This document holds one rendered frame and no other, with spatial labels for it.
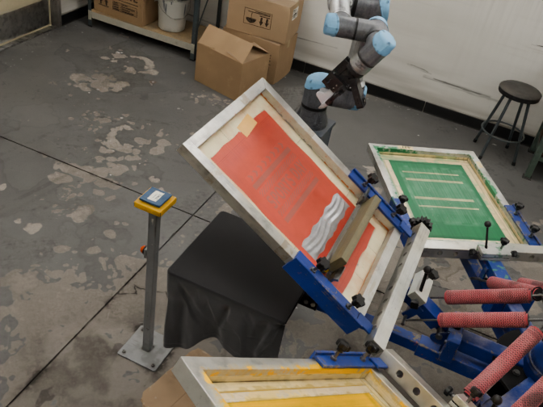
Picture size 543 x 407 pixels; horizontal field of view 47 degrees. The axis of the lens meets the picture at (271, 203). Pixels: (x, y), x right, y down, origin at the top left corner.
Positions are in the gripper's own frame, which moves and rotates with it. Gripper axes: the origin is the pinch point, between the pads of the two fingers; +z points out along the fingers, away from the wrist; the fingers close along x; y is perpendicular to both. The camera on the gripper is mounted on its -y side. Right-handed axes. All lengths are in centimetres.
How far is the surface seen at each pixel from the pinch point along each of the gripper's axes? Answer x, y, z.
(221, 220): 11, -5, 65
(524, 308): -2, -108, -2
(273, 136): 13.7, 5.1, 14.7
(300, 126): 1.3, 0.3, 11.4
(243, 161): 36.1, 6.7, 14.8
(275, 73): -308, 34, 186
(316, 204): 23.5, -22.2, 15.2
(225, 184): 55, 6, 11
